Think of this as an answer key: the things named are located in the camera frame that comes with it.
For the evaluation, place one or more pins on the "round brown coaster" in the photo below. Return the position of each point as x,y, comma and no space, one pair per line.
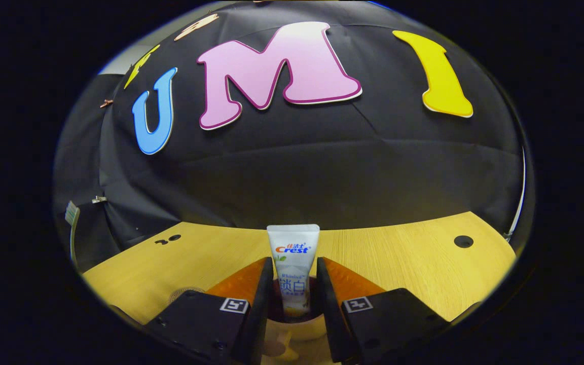
180,294

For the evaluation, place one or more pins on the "pale green toothbrush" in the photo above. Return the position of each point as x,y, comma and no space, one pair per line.
72,213

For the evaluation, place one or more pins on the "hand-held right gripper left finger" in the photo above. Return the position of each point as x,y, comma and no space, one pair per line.
264,304

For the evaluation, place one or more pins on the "metal binder clip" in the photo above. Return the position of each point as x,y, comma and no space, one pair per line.
99,199

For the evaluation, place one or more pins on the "wooden desktop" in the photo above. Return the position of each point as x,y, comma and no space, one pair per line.
398,263

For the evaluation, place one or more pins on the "white toothpaste tube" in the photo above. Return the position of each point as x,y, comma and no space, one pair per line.
292,258

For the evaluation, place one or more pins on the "copper clip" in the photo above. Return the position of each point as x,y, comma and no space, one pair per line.
106,103

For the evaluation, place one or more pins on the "beige cup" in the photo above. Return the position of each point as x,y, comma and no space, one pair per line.
297,332

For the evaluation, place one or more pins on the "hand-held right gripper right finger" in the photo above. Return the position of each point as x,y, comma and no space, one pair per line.
325,309

